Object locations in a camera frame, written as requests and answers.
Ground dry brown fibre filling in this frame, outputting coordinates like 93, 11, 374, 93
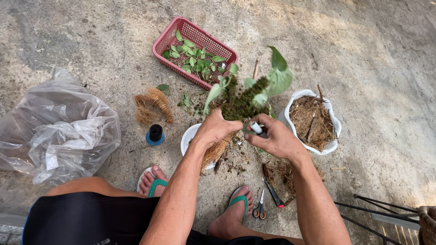
289, 84, 336, 152

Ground pink plastic basket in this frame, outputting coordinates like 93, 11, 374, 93
152, 16, 239, 91

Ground white scalloped plastic pot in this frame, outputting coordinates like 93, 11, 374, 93
277, 89, 342, 156

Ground person's left foot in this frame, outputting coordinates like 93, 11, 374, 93
139, 165, 168, 198

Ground coconut fibre bundle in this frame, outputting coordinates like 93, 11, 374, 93
134, 87, 174, 125

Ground person's black shorts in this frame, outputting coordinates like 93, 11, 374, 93
22, 191, 294, 245

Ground black spool with blue base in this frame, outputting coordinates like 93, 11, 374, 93
146, 124, 165, 146

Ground person's left leg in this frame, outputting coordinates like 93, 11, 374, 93
45, 176, 148, 198

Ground moss bundle with green leaves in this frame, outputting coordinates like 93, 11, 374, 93
202, 46, 293, 122

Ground green flip-flop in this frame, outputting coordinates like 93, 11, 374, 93
137, 167, 168, 198
224, 185, 249, 224

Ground coconut fibre tuft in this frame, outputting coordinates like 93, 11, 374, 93
201, 133, 238, 173

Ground heap of green leaf cuttings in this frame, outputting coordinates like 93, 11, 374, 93
161, 29, 227, 81

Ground small scissors with orange handles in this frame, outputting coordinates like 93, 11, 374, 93
252, 189, 266, 220

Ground thin bamboo stick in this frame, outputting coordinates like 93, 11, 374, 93
252, 56, 261, 80

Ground clear plastic bag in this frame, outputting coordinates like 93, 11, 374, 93
0, 67, 122, 186

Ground white round bowl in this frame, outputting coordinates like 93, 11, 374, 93
181, 123, 216, 170

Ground black metal rack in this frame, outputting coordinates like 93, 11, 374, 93
334, 194, 421, 245

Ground loose brown root pile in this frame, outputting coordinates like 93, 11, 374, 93
262, 159, 326, 207

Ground person's foot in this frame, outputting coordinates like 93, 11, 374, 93
139, 165, 168, 198
207, 184, 255, 239

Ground person's right hand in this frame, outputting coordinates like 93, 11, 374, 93
244, 114, 304, 161

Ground person's right foot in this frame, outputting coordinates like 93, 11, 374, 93
207, 184, 255, 239

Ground black and red utility knife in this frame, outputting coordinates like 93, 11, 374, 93
263, 176, 285, 209

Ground person's left hand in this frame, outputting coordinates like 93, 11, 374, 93
193, 107, 244, 150

